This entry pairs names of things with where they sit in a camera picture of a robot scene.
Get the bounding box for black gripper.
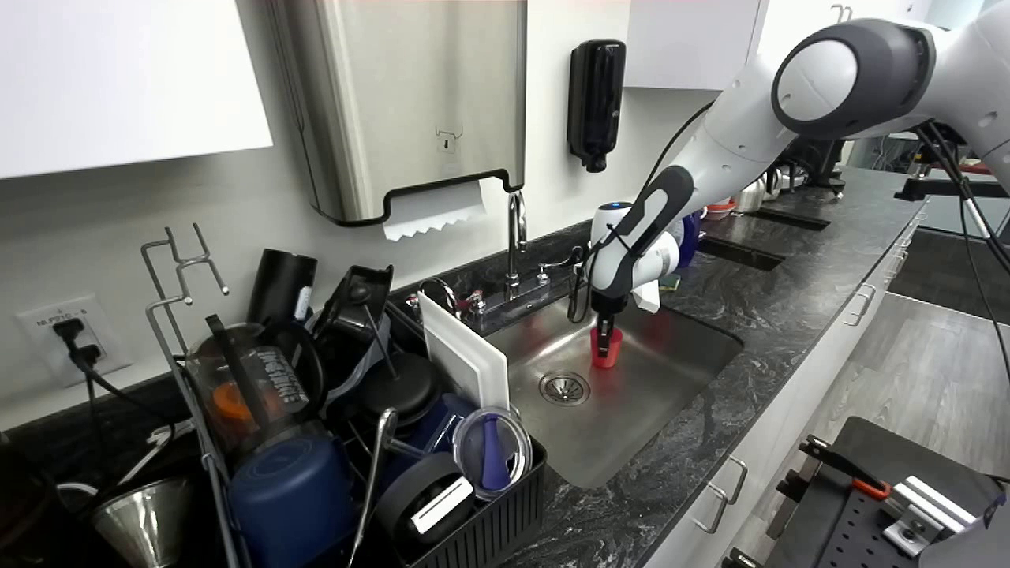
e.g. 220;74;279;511
586;289;633;359

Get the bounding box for red plastic cup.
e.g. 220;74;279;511
590;324;624;373

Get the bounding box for chrome faucet handle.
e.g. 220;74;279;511
421;279;488;324
528;261;567;294

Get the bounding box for round metal sink drain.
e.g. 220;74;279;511
538;371;595;409

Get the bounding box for stainless steel sink basin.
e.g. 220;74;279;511
482;280;748;493

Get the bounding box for chrome faucet spout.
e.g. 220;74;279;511
504;191;530;296

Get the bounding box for white plastic tray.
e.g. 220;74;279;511
410;291;512;415

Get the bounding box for black counter mat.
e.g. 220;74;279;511
697;235;787;276

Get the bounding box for clear round lid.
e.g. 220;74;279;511
450;409;530;501

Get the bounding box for white paper towel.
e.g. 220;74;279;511
380;176;504;246

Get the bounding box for black round pot lid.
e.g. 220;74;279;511
357;350;436;422

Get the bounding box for black dish rack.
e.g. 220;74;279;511
166;312;549;568

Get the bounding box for black rectangular lid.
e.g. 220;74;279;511
313;261;397;341
247;246;320;329

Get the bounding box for black container white label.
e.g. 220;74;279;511
374;451;482;563

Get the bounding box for black coffee machine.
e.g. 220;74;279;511
770;135;852;200

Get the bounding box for steel paper towel dispenser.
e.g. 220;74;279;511
276;0;530;229

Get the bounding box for black robot cart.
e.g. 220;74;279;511
722;415;1010;568

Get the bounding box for dark floor mat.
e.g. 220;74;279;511
887;224;1010;329

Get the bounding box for blue plastic pitcher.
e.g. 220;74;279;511
225;422;360;568

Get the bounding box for blender jar orange base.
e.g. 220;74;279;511
185;324;320;451

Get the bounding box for silver metal brackets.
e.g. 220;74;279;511
882;474;981;563

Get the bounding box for metal funnel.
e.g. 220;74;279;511
91;476;197;568

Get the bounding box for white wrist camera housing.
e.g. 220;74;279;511
627;276;665;318

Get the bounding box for metal drawer handle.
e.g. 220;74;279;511
690;454;750;536
848;285;882;329

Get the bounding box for black wall soap dispenser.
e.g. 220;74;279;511
564;37;627;174

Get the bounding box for metal ladle handle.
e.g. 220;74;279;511
343;409;401;568

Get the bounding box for orange handled clamp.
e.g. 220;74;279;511
798;434;895;505

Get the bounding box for metal wire holder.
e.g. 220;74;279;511
138;221;234;359

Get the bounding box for black plug with cable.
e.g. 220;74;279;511
51;312;138;409

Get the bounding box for white wall outlet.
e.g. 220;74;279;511
13;294;108;390

